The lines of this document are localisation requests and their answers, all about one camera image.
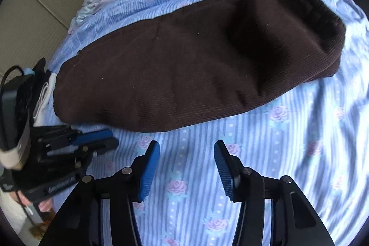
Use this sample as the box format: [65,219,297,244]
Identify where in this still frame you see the black cable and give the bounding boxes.
[0,65,26,94]

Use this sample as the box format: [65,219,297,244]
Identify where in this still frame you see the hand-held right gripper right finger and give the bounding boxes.
[214,140,336,246]

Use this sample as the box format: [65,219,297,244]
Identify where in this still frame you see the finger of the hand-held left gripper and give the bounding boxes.
[36,138,120,172]
[36,124,114,146]

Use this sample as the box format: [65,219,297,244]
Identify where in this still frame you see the white cloth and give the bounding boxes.
[31,81,57,123]

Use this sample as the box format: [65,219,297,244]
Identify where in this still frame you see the person's left hand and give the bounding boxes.
[0,145,29,171]

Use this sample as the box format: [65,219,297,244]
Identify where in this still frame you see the dark brown pants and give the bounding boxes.
[53,0,346,133]

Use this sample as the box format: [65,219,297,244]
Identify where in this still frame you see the blue striped floral bedsheet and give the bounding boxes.
[48,0,369,246]

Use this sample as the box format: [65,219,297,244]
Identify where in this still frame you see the pale floral cloth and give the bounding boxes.
[68,0,111,33]

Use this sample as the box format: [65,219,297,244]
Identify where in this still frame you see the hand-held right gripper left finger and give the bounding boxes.
[39,140,160,246]

